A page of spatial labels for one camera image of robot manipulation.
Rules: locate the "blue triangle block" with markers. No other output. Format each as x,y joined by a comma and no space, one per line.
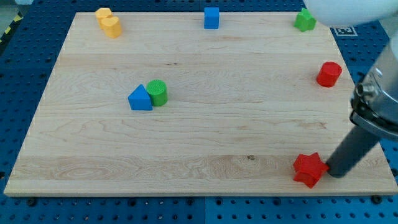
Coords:
139,99

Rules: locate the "green star block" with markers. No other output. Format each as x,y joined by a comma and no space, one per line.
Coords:
304,21

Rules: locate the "red star block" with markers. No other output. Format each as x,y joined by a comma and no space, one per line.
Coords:
309,169

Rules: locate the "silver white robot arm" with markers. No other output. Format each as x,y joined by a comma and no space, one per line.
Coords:
375,97

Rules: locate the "red cylinder block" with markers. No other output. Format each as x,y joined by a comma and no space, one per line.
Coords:
329,74

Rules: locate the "yellow heart block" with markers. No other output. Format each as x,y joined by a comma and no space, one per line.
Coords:
112,26

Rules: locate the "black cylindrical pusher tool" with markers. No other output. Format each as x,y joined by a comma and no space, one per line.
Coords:
356,144

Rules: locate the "green cylinder block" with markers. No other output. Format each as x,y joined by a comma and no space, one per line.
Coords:
157,91

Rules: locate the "fiducial marker tag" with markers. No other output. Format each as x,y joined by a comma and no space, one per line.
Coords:
345,31

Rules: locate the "wooden board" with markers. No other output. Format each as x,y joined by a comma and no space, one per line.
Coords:
243,103

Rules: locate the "blue cube block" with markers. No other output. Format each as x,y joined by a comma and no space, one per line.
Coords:
211,17

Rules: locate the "yellow hexagon block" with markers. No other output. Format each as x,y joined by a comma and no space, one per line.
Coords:
102,13

